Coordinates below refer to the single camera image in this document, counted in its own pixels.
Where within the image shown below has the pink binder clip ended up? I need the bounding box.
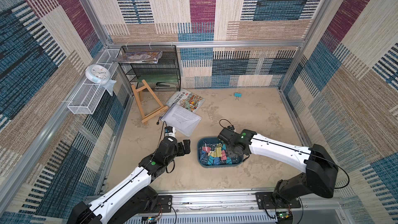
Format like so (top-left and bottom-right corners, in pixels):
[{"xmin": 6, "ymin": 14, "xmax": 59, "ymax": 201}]
[
  {"xmin": 221, "ymin": 150, "xmax": 228, "ymax": 161},
  {"xmin": 202, "ymin": 145, "xmax": 212, "ymax": 153}
]

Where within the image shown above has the magazine on shelf top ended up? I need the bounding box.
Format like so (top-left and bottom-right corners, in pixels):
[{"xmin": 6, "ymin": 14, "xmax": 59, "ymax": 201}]
[{"xmin": 113, "ymin": 51, "xmax": 163, "ymax": 64}]

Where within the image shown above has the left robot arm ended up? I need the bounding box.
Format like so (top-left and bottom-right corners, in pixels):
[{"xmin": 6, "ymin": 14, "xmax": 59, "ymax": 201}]
[{"xmin": 67, "ymin": 136, "xmax": 191, "ymax": 224}]

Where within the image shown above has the teal plastic storage box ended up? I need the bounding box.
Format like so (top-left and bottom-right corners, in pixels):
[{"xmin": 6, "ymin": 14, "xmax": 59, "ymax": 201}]
[{"xmin": 197, "ymin": 136, "xmax": 242, "ymax": 169}]

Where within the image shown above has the yellow binder clip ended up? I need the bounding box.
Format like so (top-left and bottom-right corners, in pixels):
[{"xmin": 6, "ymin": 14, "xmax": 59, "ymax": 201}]
[{"xmin": 209, "ymin": 151, "xmax": 219, "ymax": 158}]

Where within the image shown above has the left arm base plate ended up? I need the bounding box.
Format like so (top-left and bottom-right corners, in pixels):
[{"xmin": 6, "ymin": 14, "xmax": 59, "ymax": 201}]
[{"xmin": 127, "ymin": 195, "xmax": 173, "ymax": 214}]

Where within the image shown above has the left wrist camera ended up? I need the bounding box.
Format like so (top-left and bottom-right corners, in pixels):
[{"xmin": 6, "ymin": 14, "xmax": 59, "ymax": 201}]
[{"xmin": 164, "ymin": 126, "xmax": 176, "ymax": 137}]

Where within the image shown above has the wooden easel stand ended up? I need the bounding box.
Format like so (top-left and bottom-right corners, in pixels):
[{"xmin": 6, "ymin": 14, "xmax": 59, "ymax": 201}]
[{"xmin": 131, "ymin": 79, "xmax": 169, "ymax": 124}]

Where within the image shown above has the black wire shelf rack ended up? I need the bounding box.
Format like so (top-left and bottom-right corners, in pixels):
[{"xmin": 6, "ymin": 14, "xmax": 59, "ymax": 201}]
[{"xmin": 117, "ymin": 45, "xmax": 181, "ymax": 91}]

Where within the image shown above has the blue binder clip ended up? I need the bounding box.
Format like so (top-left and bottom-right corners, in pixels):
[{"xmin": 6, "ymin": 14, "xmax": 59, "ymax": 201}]
[{"xmin": 213, "ymin": 157, "xmax": 221, "ymax": 166}]

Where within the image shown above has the colourful picture book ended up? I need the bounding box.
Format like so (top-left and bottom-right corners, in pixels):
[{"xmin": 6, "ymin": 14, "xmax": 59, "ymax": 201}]
[{"xmin": 166, "ymin": 89, "xmax": 205, "ymax": 113}]

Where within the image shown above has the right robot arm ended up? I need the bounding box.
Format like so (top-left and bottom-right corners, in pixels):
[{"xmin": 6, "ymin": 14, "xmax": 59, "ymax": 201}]
[{"xmin": 218, "ymin": 128, "xmax": 339, "ymax": 208}]

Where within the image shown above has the white round clock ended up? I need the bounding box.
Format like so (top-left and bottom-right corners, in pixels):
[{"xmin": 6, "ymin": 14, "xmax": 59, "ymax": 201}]
[{"xmin": 85, "ymin": 64, "xmax": 110, "ymax": 85}]

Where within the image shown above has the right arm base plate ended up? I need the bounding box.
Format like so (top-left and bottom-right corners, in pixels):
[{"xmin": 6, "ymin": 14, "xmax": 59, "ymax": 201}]
[{"xmin": 255, "ymin": 191, "xmax": 302, "ymax": 210}]

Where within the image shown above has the white wire wall basket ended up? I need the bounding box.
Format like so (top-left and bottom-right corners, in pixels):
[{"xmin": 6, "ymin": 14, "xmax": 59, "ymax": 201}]
[{"xmin": 67, "ymin": 49, "xmax": 120, "ymax": 115}]

